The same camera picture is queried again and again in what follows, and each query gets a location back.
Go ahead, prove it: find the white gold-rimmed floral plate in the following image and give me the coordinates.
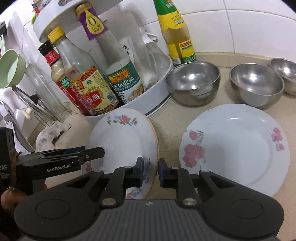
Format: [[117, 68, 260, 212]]
[[82, 108, 159, 199]]

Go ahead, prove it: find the green plastic ladle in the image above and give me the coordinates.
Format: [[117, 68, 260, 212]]
[[0, 49, 26, 89]]

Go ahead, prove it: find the glass pot lid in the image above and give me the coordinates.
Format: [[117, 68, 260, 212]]
[[12, 86, 58, 122]]

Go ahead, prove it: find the white rotating condiment rack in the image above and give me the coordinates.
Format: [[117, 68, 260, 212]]
[[33, 1, 173, 115]]

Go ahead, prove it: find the yellow label vinegar bottle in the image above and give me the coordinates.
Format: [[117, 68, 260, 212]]
[[48, 27, 122, 114]]

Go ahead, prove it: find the green cap yellow sauce bottle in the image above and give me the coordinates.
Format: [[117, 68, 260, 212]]
[[154, 0, 197, 66]]

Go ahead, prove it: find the steel bowl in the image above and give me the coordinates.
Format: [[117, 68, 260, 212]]
[[229, 63, 285, 109], [269, 58, 296, 96], [165, 62, 221, 106]]

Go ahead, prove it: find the purple neck fish sauce bottle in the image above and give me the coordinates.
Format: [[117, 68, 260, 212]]
[[75, 1, 144, 103]]

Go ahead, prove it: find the red label soy sauce bottle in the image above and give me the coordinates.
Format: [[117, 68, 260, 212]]
[[38, 41, 93, 116]]

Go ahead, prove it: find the grey dish cloth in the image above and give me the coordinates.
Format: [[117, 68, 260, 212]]
[[36, 123, 71, 152]]

